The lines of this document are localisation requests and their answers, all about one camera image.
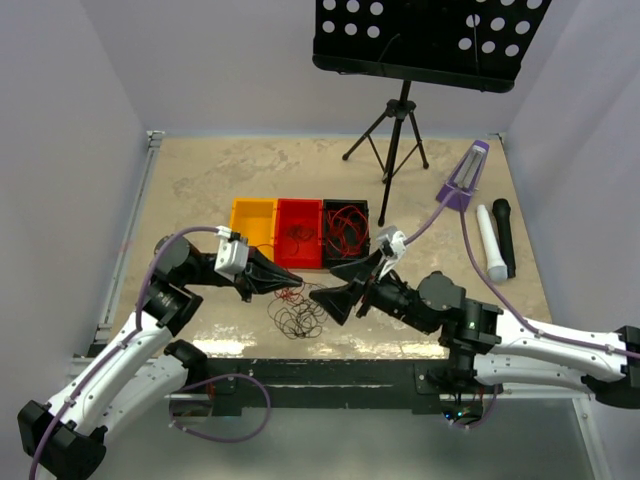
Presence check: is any aluminium frame rail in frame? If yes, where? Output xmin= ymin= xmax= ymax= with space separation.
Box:
xmin=61 ymin=355 xmax=593 ymax=401

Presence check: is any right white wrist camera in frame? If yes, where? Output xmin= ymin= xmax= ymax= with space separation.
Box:
xmin=376 ymin=225 xmax=407 ymax=279

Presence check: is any white microphone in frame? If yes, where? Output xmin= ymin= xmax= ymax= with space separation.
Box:
xmin=476 ymin=204 xmax=508 ymax=284

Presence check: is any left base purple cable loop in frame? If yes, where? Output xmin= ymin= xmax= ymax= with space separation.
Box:
xmin=167 ymin=373 xmax=272 ymax=443

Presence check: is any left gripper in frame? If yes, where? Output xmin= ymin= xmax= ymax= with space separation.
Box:
xmin=184 ymin=245 xmax=302 ymax=302

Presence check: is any black plastic bin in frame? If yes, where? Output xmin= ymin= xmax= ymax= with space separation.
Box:
xmin=322 ymin=199 xmax=370 ymax=269

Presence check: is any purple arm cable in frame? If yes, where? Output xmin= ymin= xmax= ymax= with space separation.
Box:
xmin=27 ymin=225 xmax=226 ymax=480
xmin=402 ymin=187 xmax=640 ymax=359

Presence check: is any orange plastic bin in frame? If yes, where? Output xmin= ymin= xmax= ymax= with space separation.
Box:
xmin=230 ymin=197 xmax=277 ymax=260

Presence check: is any black microphone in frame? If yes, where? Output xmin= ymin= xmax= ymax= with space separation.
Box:
xmin=492 ymin=198 xmax=516 ymax=279

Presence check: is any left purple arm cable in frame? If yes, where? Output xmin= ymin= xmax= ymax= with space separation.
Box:
xmin=27 ymin=225 xmax=226 ymax=480

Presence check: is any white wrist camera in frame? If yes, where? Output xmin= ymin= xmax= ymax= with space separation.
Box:
xmin=376 ymin=225 xmax=407 ymax=279
xmin=214 ymin=225 xmax=249 ymax=276

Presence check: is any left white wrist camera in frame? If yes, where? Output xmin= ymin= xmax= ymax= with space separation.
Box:
xmin=214 ymin=225 xmax=249 ymax=276

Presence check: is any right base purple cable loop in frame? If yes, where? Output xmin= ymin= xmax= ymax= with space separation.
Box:
xmin=449 ymin=384 xmax=501 ymax=430

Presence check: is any black music stand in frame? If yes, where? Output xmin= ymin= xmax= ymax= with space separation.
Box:
xmin=311 ymin=0 xmax=553 ymax=228

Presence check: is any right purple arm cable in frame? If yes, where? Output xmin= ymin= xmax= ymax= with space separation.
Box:
xmin=402 ymin=187 xmax=640 ymax=359

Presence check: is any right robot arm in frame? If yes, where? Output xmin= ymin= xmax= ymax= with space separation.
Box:
xmin=311 ymin=253 xmax=639 ymax=409

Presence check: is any small brown cable clump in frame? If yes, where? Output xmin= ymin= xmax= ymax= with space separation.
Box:
xmin=283 ymin=224 xmax=321 ymax=263

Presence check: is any red plastic bin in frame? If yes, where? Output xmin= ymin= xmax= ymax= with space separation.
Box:
xmin=274 ymin=198 xmax=323 ymax=270

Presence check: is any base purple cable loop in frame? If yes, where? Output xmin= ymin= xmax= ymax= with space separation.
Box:
xmin=449 ymin=384 xmax=501 ymax=430
xmin=167 ymin=373 xmax=272 ymax=443

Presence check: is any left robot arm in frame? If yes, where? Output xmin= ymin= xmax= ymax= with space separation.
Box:
xmin=17 ymin=226 xmax=303 ymax=479

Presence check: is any purple metronome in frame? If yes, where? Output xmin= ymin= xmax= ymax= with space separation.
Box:
xmin=436 ymin=140 xmax=490 ymax=212

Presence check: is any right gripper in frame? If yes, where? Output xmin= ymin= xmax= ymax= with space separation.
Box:
xmin=307 ymin=248 xmax=433 ymax=335

